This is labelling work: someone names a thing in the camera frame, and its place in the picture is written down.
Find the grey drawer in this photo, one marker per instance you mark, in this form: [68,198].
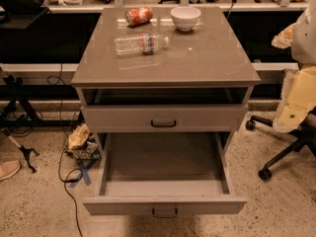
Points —
[191,118]
[163,175]

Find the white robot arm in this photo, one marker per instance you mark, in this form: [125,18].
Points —
[298,93]

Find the grey drawer cabinet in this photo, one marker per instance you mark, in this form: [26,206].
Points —
[204,66]

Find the clear plastic water bottle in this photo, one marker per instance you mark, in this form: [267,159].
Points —
[146,44]

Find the snack bags pile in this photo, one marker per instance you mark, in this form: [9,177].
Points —
[82,145]

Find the blue tape cross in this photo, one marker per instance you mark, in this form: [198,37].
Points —
[84,166]

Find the white bowl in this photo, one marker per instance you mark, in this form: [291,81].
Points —
[185,17]

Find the orange soda can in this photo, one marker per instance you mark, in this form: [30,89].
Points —
[138,16]

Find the black tripod stand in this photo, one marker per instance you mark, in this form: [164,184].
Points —
[20,113]

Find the black office chair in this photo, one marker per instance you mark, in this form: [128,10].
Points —
[263,143]

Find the tan shoe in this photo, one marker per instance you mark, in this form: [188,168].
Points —
[9,169]

